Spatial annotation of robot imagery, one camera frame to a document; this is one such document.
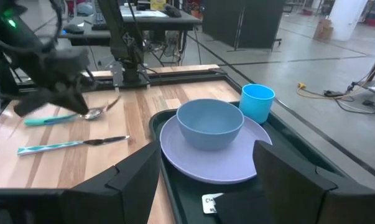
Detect white pillar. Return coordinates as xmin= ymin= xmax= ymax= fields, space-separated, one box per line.
xmin=328 ymin=0 xmax=369 ymax=42

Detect cardboard box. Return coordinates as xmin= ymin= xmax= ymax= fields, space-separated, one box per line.
xmin=313 ymin=18 xmax=334 ymax=40

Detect white papers on desk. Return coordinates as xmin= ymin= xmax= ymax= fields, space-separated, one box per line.
xmin=120 ymin=5 xmax=169 ymax=19

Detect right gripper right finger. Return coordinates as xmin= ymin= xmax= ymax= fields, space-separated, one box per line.
xmin=252 ymin=139 xmax=375 ymax=224

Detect black keyboard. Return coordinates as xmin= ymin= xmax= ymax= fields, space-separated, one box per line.
xmin=91 ymin=11 xmax=109 ymax=31

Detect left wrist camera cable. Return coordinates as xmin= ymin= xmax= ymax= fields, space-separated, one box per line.
xmin=47 ymin=0 xmax=65 ymax=44

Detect dark green serving tray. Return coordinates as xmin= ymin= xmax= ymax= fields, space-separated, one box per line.
xmin=149 ymin=100 xmax=351 ymax=224

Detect bright blue cup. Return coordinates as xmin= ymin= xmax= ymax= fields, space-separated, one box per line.
xmin=238 ymin=83 xmax=276 ymax=124

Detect black napkin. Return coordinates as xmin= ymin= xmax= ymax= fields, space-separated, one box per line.
xmin=213 ymin=189 xmax=271 ymax=224

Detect knife with patterned teal handle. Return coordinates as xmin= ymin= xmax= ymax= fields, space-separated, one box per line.
xmin=17 ymin=135 xmax=131 ymax=156

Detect black power adapter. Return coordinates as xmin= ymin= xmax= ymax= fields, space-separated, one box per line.
xmin=323 ymin=89 xmax=344 ymax=98

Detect lavender round plate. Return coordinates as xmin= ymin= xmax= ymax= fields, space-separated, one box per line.
xmin=159 ymin=114 xmax=272 ymax=185

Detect spoon with teal handle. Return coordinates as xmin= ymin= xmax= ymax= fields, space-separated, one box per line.
xmin=24 ymin=107 xmax=104 ymax=127

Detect black partition panel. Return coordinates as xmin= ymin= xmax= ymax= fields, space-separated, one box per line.
xmin=201 ymin=0 xmax=286 ymax=51

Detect yellow box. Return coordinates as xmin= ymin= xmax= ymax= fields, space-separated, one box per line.
xmin=149 ymin=0 xmax=167 ymax=11

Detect yellow floor cable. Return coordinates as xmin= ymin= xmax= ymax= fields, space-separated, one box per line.
xmin=295 ymin=67 xmax=375 ymax=101

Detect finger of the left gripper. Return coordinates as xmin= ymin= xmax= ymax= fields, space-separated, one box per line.
xmin=12 ymin=91 xmax=59 ymax=118
xmin=55 ymin=89 xmax=91 ymax=116

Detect black computer mouse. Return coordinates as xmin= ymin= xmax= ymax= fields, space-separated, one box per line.
xmin=63 ymin=24 xmax=85 ymax=35

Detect white printed label card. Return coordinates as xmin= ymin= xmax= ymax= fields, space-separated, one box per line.
xmin=201 ymin=192 xmax=225 ymax=215

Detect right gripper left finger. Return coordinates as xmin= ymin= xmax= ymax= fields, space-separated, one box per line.
xmin=63 ymin=139 xmax=162 ymax=224

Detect blue bowl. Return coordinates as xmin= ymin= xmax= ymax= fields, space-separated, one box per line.
xmin=176 ymin=98 xmax=245 ymax=152

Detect black rounded desk object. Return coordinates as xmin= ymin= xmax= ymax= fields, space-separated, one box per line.
xmin=163 ymin=3 xmax=182 ymax=18

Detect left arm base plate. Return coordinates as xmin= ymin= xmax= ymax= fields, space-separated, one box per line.
xmin=81 ymin=77 xmax=152 ymax=91

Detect black desk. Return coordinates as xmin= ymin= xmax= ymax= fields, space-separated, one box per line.
xmin=58 ymin=7 xmax=203 ymax=50

